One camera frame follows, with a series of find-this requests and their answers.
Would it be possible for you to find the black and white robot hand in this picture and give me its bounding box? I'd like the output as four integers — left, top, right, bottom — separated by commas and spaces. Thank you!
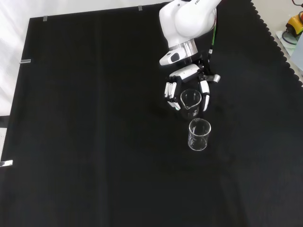
163, 63, 221, 112

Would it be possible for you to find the clear glass beaker with scale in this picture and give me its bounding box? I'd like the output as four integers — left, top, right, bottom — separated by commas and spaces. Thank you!
180, 89, 203, 121

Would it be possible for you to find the black table cloth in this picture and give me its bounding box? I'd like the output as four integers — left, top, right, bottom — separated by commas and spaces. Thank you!
0, 0, 303, 227

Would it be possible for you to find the pale board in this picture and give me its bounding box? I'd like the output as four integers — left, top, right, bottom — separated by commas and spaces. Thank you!
275, 30, 303, 78

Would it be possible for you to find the yellow stop button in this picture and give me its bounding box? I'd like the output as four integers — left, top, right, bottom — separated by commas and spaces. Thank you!
285, 11, 303, 36

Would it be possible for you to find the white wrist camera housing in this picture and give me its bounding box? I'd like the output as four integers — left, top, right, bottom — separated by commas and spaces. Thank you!
159, 51, 187, 66

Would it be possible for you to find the green and black arm cable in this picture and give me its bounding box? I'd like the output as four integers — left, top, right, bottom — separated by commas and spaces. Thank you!
208, 7, 219, 60

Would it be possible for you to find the black stop button cable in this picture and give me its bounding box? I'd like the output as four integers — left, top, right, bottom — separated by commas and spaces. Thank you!
281, 29, 298, 45

